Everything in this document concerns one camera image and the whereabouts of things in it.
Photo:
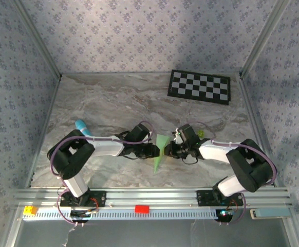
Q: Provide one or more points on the light green paper sheet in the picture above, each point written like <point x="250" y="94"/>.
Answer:
<point x="162" y="144"/>

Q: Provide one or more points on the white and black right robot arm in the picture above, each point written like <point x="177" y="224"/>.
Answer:
<point x="249" y="167"/>

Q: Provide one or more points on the small yellow-green cube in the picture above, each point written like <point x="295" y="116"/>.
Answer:
<point x="201" y="133"/>

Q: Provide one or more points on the black and white checkerboard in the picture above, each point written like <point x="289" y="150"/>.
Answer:
<point x="198" y="87"/>

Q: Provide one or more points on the red block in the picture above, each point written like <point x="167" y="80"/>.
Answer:
<point x="142" y="209"/>

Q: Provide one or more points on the light blue cylindrical tool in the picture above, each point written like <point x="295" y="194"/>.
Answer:
<point x="82" y="127"/>

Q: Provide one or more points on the black controller board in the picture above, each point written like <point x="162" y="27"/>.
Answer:
<point x="80" y="214"/>
<point x="224" y="214"/>

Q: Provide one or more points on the light blue flat device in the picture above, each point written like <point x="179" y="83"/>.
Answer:
<point x="272" y="213"/>

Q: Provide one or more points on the yellow block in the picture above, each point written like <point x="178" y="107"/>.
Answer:
<point x="29" y="210"/>

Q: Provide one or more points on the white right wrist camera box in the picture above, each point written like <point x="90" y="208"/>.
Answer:
<point x="177" y="137"/>

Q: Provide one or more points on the aluminium mounting rail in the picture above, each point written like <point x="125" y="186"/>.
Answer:
<point x="152" y="196"/>

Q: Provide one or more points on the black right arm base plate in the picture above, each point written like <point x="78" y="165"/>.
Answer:
<point x="203" y="198"/>

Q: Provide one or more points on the aluminium table edge rail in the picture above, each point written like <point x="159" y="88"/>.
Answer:
<point x="46" y="123"/>
<point x="255" y="123"/>

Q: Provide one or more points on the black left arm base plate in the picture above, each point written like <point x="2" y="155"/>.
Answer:
<point x="101" y="199"/>

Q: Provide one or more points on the aluminium frame post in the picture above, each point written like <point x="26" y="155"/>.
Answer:
<point x="265" y="38"/>
<point x="39" y="41"/>

